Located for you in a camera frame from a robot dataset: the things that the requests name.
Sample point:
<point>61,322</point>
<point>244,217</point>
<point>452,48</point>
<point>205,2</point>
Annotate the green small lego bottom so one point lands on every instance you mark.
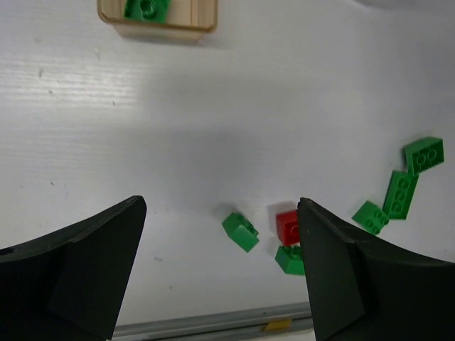
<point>290,260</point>

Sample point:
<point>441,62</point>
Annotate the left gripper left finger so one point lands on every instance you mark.
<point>70,284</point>

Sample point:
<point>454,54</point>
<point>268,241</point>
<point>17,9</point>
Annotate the wooden box container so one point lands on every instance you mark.
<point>175,21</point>

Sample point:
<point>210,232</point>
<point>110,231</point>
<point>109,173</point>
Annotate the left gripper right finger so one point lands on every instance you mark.
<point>364,288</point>

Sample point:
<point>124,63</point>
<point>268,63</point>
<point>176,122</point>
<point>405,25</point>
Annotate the green long lego right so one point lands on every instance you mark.
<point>399,194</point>

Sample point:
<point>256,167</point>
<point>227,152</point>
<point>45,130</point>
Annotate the green small lego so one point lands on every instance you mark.
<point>146,10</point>
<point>290,260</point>
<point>371,218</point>

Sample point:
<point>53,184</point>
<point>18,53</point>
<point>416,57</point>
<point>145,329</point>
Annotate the green lego with holes right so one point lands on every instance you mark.
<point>423,154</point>

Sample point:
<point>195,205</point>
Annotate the green notched lego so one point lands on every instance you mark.
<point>241,231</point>

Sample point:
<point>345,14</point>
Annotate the red small lego brick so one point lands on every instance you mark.
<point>287,228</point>

